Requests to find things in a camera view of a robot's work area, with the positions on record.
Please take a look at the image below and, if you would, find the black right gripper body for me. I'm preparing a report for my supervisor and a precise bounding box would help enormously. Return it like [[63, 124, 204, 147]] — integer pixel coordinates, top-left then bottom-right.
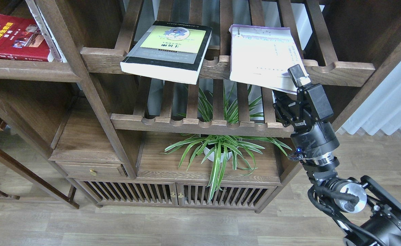
[[283, 84, 339, 161]]

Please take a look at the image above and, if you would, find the white upright book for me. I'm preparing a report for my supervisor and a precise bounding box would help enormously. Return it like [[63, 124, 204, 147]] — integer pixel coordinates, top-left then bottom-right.
[[26, 0, 67, 63]]

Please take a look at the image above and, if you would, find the red paperback book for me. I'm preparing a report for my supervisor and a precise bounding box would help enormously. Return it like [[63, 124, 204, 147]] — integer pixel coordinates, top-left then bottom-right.
[[0, 14, 54, 62]]

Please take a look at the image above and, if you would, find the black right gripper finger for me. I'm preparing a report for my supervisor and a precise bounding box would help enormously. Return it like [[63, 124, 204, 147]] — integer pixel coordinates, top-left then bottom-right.
[[273, 92, 298, 123], [288, 64, 312, 89]]

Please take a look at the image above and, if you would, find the dark wooden bookshelf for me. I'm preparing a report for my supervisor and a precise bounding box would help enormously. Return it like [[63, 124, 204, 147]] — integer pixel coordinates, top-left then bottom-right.
[[0, 0, 401, 213]]

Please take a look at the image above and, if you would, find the white plant pot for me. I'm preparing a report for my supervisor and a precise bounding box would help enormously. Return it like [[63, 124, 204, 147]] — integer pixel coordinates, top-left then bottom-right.
[[203, 145, 225, 163]]

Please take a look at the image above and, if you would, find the white pleated curtain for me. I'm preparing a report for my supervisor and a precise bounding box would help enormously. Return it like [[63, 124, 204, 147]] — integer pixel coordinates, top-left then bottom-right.
[[341, 61, 401, 135]]

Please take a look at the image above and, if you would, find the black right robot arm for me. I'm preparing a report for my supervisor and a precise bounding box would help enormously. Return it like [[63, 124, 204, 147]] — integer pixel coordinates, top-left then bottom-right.
[[274, 65, 401, 246]]

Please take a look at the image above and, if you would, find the yellow grey thick book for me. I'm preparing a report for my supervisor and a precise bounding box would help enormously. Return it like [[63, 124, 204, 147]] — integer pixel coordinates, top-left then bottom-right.
[[120, 20, 212, 84]]

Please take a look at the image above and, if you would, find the dark wooden side furniture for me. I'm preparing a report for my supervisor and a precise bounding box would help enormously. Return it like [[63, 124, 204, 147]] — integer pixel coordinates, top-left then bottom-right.
[[0, 148, 79, 209]]

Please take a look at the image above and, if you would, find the green spider plant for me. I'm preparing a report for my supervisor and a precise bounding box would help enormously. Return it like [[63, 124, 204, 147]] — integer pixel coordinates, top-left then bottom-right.
[[162, 89, 291, 202]]

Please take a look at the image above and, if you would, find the white purple paperback book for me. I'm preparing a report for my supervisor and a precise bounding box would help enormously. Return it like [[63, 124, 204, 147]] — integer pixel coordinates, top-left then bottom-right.
[[229, 24, 303, 94]]

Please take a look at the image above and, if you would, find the brass drawer knob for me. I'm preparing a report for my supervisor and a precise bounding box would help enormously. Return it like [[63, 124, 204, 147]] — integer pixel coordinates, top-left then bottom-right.
[[89, 169, 97, 176]]

